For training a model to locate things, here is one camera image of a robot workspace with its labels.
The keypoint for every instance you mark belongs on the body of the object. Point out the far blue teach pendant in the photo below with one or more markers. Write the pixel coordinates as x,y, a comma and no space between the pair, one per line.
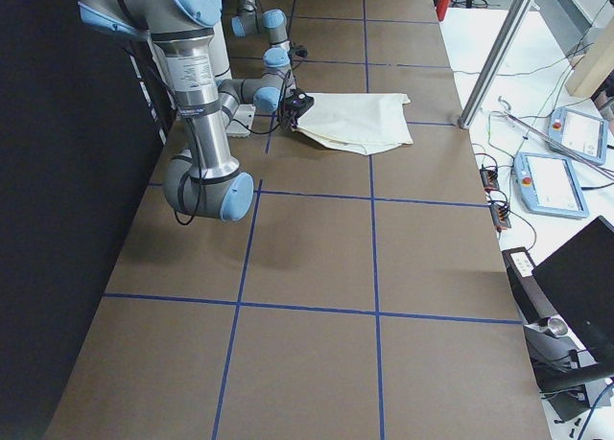
581,132

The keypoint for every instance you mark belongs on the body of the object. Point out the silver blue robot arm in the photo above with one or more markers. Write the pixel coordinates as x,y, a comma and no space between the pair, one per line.
205,180
252,19

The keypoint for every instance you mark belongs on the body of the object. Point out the reacher grabber stick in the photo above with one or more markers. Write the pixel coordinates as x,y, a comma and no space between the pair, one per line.
545,137

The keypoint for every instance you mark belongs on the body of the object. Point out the aluminium frame post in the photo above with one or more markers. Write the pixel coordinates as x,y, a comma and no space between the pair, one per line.
503,41

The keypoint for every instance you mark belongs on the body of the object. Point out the black laptop screen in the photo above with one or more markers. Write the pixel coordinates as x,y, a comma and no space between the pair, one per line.
578,281

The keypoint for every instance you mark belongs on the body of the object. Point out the blue teach pendant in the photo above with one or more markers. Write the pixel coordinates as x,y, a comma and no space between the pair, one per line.
548,185
581,132

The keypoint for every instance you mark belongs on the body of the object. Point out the cream long-sleeve printed shirt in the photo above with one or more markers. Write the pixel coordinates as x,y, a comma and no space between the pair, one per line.
361,123

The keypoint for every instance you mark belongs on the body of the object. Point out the near blue teach pendant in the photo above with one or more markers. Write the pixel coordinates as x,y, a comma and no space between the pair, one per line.
548,185

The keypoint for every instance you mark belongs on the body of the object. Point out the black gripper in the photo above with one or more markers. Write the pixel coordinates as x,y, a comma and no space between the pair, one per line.
301,51
291,118

